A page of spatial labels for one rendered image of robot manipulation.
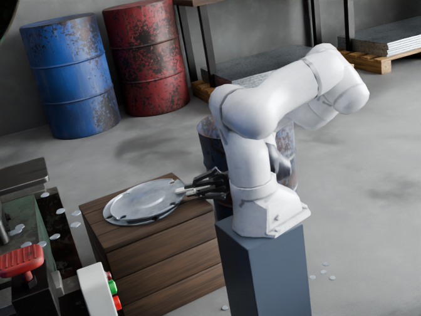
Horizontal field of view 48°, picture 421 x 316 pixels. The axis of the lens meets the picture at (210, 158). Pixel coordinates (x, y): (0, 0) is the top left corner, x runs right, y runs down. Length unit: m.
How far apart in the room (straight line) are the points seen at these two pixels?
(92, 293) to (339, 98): 0.80
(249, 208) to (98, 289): 0.48
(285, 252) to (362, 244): 0.75
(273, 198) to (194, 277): 0.61
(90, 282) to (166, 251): 0.75
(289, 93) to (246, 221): 0.35
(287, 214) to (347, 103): 0.34
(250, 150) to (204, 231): 0.57
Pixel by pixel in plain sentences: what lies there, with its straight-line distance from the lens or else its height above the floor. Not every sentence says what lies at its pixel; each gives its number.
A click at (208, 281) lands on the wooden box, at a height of 0.06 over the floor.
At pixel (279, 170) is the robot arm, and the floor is 0.44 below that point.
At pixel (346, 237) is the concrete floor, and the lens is 2.06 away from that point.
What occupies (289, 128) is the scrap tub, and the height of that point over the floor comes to 0.45.
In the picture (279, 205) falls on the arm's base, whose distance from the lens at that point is 1.27.
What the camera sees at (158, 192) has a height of 0.38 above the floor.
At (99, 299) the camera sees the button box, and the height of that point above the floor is 0.59.
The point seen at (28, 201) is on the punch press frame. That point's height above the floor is 0.64.
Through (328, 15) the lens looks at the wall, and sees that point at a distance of 5.34.
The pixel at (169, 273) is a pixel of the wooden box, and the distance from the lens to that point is 1.71.
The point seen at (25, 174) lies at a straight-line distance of 1.11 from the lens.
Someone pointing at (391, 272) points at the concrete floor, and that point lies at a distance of 1.88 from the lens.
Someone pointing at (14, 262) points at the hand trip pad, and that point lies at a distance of 0.82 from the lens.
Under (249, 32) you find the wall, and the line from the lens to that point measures 4.88.
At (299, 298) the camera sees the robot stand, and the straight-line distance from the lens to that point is 1.44.
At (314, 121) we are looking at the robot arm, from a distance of 1.47.
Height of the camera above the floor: 1.15
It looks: 23 degrees down
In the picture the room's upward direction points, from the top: 10 degrees counter-clockwise
